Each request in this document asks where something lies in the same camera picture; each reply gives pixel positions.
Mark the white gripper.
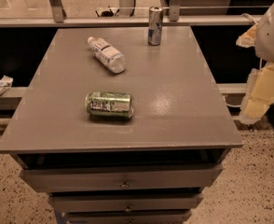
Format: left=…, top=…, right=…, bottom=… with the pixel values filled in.
left=236, top=3, right=274, bottom=124

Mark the green soda can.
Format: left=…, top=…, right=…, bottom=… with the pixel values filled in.
left=85, top=91, right=134, bottom=119

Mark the silver blue energy drink can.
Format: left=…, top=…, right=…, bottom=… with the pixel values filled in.
left=148, top=7, right=163, bottom=46

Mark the top grey drawer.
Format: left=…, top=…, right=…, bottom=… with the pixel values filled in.
left=20, top=164, right=223, bottom=193

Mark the grey drawer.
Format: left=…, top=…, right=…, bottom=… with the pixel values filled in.
left=20, top=164, right=223, bottom=193
left=67, top=210, right=191, bottom=224
left=48, top=193, right=203, bottom=213

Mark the grey drawer cabinet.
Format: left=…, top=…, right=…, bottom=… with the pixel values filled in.
left=0, top=27, right=241, bottom=224

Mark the clear plastic water bottle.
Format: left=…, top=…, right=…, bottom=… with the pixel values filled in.
left=88, top=36, right=126, bottom=74

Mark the middle grey drawer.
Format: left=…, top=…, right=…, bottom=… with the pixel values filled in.
left=48, top=193, right=203, bottom=213

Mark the bottom grey drawer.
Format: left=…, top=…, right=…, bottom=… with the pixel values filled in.
left=67, top=210, right=191, bottom=224

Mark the grey metal railing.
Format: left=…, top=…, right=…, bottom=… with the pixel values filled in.
left=0, top=0, right=274, bottom=28

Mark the white cable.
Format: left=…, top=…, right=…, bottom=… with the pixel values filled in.
left=223, top=95, right=243, bottom=109

